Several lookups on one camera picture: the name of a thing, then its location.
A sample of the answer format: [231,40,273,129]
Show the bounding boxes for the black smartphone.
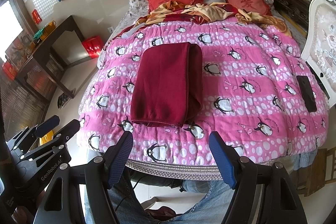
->
[296,75,318,112]

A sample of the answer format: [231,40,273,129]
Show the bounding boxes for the maroon pants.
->
[130,42,203,128]

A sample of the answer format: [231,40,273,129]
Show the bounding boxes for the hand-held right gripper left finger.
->
[34,132,134,224]

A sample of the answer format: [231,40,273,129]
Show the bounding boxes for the colourful printed box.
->
[5,35,36,62]

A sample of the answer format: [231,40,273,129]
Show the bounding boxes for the pink penguin blanket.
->
[76,18,330,164]

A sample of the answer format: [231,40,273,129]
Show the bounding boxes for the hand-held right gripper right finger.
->
[209,131,307,224]

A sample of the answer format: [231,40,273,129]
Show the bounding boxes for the white ornate chair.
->
[300,0,336,106]

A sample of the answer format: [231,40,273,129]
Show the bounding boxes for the gold red satin quilt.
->
[135,1,293,38]

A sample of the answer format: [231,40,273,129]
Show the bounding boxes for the yellow bag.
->
[39,21,57,41]

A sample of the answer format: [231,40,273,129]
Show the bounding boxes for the dark carved cabinet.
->
[265,0,319,30]

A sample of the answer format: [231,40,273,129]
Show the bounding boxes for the red gift bag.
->
[81,35,103,59]

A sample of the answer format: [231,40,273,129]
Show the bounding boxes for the person's left hand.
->
[10,206,36,224]

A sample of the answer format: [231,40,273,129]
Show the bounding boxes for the red box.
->
[3,61,19,80]

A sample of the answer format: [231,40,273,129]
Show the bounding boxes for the person's legs in jeans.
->
[87,169,237,224]

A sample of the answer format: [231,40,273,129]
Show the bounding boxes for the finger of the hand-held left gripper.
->
[20,119,81,162]
[7,115,61,159]

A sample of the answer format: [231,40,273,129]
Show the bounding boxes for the green cloth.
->
[33,28,45,42]

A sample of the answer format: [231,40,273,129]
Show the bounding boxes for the dark slippers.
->
[57,93,71,109]

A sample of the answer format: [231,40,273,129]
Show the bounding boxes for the slatted wooden cabinet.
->
[0,64,53,140]

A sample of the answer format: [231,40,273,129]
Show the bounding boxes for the red wall sticker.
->
[31,9,42,24]

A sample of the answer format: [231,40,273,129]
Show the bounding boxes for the dark wooden desk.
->
[5,15,85,98]

